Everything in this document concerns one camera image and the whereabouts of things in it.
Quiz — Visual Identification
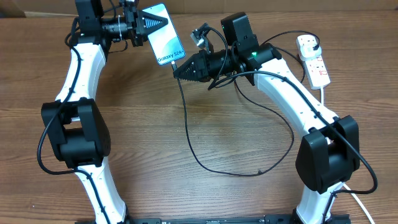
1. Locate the white power strip cord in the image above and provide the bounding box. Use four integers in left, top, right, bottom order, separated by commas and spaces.
319, 86, 376, 224

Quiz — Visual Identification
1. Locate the blue Galaxy smartphone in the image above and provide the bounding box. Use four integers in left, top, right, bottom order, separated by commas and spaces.
143, 3, 185, 65

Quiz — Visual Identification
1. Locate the white USB charger plug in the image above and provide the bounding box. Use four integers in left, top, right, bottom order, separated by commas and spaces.
296, 34, 322, 61

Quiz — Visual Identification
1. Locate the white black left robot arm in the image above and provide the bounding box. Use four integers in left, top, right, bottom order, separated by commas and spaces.
37, 1, 172, 223

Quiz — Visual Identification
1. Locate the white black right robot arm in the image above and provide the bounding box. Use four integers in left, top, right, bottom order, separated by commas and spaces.
174, 12, 360, 223

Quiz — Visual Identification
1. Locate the white power strip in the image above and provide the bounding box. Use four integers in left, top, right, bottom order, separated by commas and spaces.
303, 56, 331, 90

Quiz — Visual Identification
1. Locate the black USB charging cable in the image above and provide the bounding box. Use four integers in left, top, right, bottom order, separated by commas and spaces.
170, 30, 321, 177

